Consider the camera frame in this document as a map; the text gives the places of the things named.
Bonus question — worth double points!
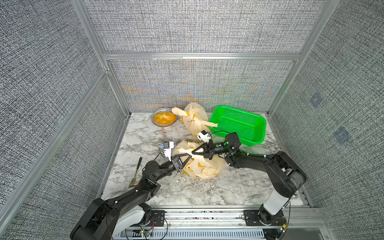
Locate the patterned bowl with yellow food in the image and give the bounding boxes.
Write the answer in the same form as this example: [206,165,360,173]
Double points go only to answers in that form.
[151,108,178,127]

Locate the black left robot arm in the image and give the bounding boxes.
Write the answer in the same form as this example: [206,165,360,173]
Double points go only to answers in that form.
[70,154,192,240]

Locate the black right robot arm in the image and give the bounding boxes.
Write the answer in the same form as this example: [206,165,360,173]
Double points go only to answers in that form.
[192,133,307,222]

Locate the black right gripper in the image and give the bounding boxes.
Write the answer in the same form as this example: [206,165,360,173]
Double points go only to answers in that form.
[193,141,232,161]

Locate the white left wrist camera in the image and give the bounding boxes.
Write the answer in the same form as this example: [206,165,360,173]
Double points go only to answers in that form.
[160,141,175,162]

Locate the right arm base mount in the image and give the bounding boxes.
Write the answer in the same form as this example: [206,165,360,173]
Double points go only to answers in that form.
[243,207,288,227]

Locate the aluminium front rail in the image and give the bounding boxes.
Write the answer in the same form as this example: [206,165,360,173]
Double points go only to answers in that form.
[113,204,330,237]

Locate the banana print plastic bag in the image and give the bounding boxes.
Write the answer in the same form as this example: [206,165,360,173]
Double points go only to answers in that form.
[172,102,218,137]
[173,140,227,179]

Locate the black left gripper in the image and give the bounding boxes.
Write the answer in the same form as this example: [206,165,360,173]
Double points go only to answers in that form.
[153,154,192,184]

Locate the aluminium enclosure frame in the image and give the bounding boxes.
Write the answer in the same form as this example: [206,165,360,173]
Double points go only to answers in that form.
[1,1,340,233]

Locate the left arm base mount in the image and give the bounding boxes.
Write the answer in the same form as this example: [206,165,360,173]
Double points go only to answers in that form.
[132,203,165,227]

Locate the green plastic basket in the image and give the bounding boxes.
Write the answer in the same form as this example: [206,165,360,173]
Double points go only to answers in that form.
[210,106,267,147]

